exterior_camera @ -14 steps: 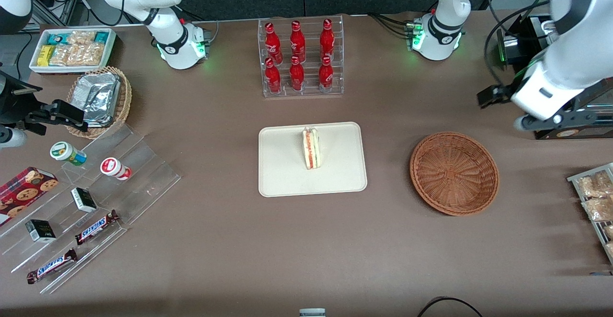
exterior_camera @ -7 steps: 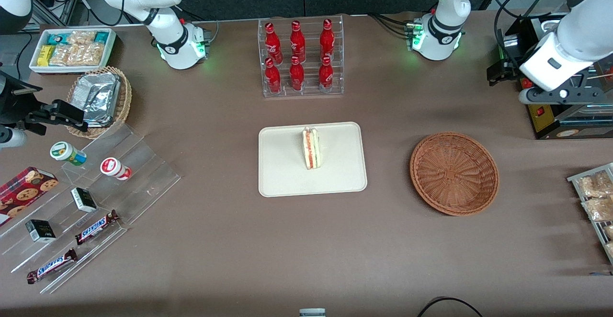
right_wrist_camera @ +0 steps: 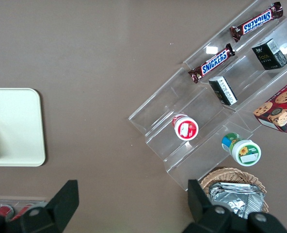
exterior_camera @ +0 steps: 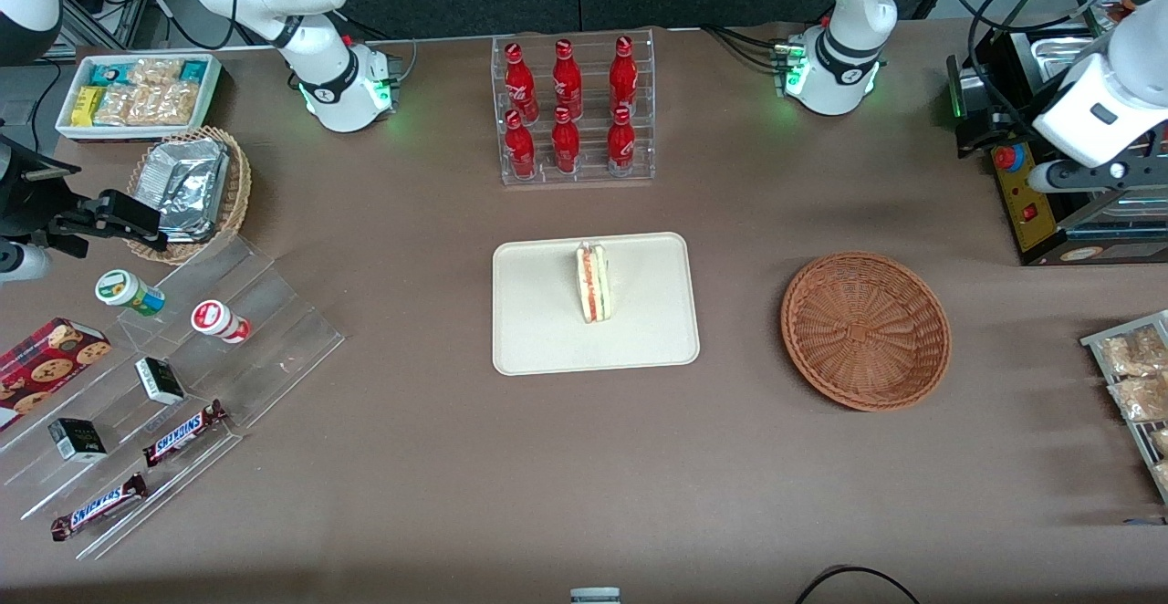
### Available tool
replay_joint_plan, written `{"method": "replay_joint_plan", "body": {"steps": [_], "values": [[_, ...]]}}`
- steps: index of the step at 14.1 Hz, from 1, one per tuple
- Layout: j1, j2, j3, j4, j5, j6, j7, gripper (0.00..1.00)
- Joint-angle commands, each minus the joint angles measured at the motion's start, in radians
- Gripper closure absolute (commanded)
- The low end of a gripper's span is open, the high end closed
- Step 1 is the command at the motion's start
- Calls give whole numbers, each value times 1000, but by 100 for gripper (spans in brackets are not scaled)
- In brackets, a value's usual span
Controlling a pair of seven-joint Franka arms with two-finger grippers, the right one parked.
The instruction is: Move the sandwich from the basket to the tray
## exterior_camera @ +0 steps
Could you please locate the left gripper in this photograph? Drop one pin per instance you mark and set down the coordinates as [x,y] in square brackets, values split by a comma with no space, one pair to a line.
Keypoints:
[1033,100]

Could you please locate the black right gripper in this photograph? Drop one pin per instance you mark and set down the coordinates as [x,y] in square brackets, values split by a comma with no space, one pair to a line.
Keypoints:
[20,201]

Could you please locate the triangular sandwich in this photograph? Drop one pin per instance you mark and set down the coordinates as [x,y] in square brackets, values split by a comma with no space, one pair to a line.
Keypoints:
[593,283]

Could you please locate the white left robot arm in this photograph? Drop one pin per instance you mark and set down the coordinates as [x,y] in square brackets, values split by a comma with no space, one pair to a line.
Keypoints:
[853,2]

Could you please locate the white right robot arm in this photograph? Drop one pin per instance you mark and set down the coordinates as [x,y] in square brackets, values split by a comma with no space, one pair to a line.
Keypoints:
[319,84]

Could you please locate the small wicker basket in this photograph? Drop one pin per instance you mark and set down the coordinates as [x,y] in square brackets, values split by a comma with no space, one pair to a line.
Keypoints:
[235,193]

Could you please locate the large round wicker basket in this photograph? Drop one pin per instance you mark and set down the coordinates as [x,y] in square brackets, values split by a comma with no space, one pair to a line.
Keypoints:
[867,330]

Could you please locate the cream plastic tray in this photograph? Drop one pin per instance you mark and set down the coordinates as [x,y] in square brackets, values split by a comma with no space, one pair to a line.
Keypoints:
[538,312]

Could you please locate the green lid yogurt bottle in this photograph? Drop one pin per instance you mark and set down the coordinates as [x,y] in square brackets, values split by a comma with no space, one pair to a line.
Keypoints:
[123,289]

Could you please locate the steel food pan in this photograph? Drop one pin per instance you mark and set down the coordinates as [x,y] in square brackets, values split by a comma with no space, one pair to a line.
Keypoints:
[1049,43]

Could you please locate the silver foil pack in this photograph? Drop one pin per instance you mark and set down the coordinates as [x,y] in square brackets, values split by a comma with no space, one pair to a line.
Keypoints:
[187,175]
[190,232]

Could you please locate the white plastic snack bin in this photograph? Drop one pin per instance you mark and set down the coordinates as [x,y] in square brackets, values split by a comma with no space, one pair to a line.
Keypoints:
[66,125]

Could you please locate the black food warmer display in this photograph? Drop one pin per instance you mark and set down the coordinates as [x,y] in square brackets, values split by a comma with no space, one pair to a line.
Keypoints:
[1027,212]

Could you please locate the yellow snack bar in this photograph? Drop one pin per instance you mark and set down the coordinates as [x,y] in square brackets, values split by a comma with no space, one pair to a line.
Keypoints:
[86,107]

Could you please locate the clear bag of crackers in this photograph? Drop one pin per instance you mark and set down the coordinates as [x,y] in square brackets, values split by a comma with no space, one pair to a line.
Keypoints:
[116,105]
[169,104]
[155,71]

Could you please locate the red lid yogurt bottle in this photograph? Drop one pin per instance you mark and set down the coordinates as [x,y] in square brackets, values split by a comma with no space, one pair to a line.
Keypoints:
[217,319]

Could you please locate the teal snack packet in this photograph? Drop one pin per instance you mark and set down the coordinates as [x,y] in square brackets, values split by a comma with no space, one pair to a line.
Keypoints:
[109,73]
[194,71]

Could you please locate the red cookie box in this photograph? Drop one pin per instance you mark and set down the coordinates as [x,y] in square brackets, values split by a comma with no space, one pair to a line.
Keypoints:
[46,367]

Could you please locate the small black box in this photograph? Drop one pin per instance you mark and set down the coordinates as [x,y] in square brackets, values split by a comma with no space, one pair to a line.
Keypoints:
[78,440]
[160,381]

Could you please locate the clear acrylic stepped stand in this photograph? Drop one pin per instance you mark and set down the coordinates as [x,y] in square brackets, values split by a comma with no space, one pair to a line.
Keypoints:
[265,330]

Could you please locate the snickers chocolate bar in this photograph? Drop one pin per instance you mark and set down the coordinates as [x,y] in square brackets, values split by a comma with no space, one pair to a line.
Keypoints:
[182,433]
[99,507]

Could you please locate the clear bag of pastries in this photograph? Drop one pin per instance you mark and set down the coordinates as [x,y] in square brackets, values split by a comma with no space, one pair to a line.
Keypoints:
[1131,353]
[1162,474]
[1141,399]
[1161,442]

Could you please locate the red cola bottle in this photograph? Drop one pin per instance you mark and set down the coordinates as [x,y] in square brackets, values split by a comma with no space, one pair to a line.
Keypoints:
[518,79]
[567,79]
[566,146]
[621,143]
[623,75]
[520,148]

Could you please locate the clear acrylic bottle rack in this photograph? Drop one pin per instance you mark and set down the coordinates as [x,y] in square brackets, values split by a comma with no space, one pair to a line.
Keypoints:
[589,175]

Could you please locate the grey device at table edge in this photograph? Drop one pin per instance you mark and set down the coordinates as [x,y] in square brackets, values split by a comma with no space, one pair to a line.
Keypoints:
[595,596]

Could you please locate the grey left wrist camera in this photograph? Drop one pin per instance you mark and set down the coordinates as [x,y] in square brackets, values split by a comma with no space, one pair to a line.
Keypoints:
[1045,178]

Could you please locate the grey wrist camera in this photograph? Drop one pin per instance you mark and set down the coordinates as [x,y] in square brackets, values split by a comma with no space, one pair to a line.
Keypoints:
[1045,178]
[23,263]

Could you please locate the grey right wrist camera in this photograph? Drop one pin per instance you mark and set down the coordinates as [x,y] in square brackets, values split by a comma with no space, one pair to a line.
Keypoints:
[23,263]

